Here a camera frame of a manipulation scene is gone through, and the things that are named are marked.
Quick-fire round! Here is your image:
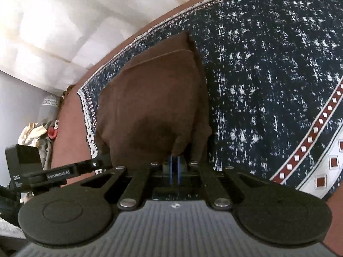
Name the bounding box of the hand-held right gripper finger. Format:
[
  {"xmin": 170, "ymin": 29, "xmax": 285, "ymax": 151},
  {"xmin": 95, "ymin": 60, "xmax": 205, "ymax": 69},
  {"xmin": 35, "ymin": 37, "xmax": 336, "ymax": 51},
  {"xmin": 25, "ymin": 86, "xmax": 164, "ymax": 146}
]
[
  {"xmin": 80, "ymin": 155, "xmax": 176, "ymax": 209},
  {"xmin": 175, "ymin": 155, "xmax": 271, "ymax": 209}
]

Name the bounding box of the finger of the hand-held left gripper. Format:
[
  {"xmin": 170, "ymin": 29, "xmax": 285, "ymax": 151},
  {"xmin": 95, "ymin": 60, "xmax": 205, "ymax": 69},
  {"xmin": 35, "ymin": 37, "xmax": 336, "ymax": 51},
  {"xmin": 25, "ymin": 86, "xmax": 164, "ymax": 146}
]
[{"xmin": 68, "ymin": 154, "xmax": 112, "ymax": 178}]

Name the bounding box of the dark brown garment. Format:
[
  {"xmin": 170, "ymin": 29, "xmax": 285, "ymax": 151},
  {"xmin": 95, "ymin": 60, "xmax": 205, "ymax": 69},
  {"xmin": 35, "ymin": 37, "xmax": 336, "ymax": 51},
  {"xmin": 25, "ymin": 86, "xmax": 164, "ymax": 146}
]
[{"xmin": 95, "ymin": 31, "xmax": 213, "ymax": 170}]

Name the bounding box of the pile of light clothes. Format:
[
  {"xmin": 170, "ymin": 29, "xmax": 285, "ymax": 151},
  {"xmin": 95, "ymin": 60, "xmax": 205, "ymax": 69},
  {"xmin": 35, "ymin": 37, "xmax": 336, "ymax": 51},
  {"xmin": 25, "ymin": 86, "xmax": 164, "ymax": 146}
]
[{"xmin": 17, "ymin": 119, "xmax": 61, "ymax": 170}]

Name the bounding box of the grey lace-trim cloth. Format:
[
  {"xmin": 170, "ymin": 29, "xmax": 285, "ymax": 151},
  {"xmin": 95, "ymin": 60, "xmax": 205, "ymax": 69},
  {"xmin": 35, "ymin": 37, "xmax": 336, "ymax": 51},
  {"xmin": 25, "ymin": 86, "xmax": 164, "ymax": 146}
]
[{"xmin": 40, "ymin": 92, "xmax": 66, "ymax": 125}]

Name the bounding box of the navy printed blanket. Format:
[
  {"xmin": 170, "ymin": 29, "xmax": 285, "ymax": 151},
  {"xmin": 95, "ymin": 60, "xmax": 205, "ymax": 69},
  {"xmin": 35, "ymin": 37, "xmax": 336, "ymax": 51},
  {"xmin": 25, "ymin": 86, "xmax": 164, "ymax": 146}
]
[{"xmin": 77, "ymin": 0, "xmax": 343, "ymax": 200}]

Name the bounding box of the white curtain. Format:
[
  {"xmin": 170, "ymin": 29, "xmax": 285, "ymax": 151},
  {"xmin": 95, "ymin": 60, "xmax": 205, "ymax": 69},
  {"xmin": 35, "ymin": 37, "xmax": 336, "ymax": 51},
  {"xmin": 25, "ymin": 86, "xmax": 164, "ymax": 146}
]
[{"xmin": 0, "ymin": 0, "xmax": 223, "ymax": 94}]

